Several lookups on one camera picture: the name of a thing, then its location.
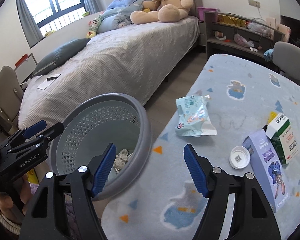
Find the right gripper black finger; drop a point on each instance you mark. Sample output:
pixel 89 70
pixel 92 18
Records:
pixel 49 134

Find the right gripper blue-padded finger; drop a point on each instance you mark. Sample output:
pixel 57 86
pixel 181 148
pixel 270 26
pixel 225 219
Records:
pixel 34 129

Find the grey perforated trash basket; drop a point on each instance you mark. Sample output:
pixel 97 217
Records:
pixel 109 118

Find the crumpled trash in basket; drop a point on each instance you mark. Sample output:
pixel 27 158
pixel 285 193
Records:
pixel 121 160

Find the person's hand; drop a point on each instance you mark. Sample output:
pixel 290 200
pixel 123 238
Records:
pixel 6 203

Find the beige chair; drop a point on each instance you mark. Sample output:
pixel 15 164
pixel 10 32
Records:
pixel 11 95

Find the white paper sheet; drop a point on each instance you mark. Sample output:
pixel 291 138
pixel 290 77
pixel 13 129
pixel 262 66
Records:
pixel 48 82

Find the purple cartoon rabbit box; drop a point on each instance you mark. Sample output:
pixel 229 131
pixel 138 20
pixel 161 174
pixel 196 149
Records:
pixel 267 168

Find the black marker pen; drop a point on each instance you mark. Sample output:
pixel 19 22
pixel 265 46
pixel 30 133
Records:
pixel 52 78

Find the white bottle cap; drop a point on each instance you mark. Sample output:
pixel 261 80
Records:
pixel 239 157

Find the dark grey pillow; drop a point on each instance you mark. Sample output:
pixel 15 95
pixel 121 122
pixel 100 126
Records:
pixel 59 56

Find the green white medicine box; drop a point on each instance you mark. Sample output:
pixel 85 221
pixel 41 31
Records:
pixel 281 135

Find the grey curtain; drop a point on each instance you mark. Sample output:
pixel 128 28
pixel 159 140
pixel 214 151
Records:
pixel 30 28

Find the yellow plastic bowl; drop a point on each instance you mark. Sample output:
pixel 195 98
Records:
pixel 272 116

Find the grey bed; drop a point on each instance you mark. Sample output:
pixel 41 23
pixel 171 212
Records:
pixel 132 60

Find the light blue wet-wipe packet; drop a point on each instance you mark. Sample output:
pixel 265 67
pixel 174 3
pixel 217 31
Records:
pixel 194 120

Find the blue patterned table cloth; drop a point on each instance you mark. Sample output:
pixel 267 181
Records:
pixel 163 203

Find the small green plush doll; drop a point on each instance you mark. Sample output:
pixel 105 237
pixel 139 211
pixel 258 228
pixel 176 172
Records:
pixel 94 26

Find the blue folded blanket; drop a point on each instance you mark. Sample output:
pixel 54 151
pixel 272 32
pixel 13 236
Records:
pixel 117 14

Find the grey office chair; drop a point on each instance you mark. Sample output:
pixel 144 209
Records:
pixel 287 57

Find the pink plastic bag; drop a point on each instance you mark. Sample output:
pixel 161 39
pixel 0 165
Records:
pixel 240 40

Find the large beige teddy bear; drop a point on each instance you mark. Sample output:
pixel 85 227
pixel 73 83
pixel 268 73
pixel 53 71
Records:
pixel 163 11

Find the grey wooden shelf unit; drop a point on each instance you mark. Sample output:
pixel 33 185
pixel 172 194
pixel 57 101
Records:
pixel 220 29

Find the window with black frame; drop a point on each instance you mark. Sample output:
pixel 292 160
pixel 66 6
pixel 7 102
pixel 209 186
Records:
pixel 52 15

